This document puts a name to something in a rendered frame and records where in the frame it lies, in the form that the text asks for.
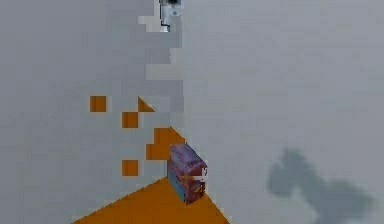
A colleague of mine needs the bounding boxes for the purple blue mailbox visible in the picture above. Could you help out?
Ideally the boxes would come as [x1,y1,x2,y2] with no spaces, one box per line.
[166,143,209,206]

